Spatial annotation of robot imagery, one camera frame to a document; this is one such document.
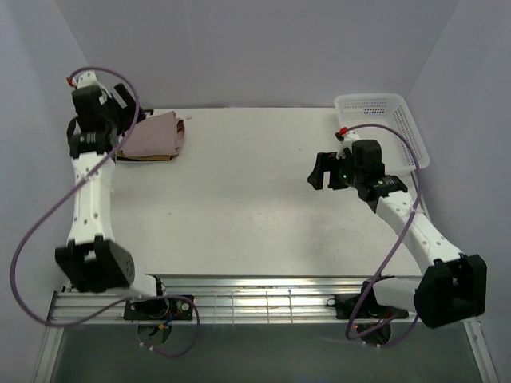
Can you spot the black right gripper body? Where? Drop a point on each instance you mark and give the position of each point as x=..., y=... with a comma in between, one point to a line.
x=342, y=174

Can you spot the tan tank top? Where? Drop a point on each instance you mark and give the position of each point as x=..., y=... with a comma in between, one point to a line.
x=154, y=139

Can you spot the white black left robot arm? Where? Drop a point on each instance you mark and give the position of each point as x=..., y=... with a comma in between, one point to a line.
x=91, y=258

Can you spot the aluminium rail frame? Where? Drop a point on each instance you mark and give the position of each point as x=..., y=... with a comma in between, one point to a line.
x=252, y=330

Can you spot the white plastic perforated basket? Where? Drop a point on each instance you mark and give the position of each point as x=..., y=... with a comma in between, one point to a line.
x=390, y=122

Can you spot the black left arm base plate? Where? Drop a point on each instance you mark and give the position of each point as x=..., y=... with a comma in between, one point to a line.
x=154, y=310

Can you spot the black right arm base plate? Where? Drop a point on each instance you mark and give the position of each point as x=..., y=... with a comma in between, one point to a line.
x=344, y=305

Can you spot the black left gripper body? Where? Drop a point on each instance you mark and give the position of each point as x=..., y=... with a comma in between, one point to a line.
x=120, y=117

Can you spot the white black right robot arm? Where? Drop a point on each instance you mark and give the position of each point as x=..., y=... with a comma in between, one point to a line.
x=453, y=284

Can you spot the black white striped tank top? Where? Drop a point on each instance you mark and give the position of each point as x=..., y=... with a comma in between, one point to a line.
x=144, y=159

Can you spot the mauve tank top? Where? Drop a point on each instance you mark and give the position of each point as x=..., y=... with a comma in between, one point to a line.
x=170, y=116

